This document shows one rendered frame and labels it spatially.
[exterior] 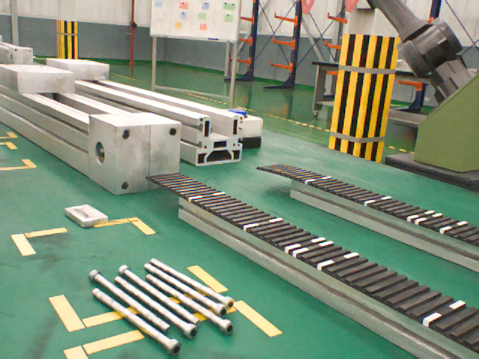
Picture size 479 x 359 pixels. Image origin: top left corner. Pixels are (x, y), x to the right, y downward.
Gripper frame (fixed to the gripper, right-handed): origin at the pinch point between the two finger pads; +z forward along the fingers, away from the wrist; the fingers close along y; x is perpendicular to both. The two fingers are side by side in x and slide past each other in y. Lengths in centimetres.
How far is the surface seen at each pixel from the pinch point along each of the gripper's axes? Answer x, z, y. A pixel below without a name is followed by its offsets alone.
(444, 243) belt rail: -21, 35, 38
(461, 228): -21, 33, 39
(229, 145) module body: -13.8, 29.0, -4.3
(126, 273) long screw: -51, 43, 23
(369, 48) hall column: 256, -67, -145
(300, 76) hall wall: 848, -172, -670
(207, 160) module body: -16.7, 32.4, -6.0
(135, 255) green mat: -47, 42, 19
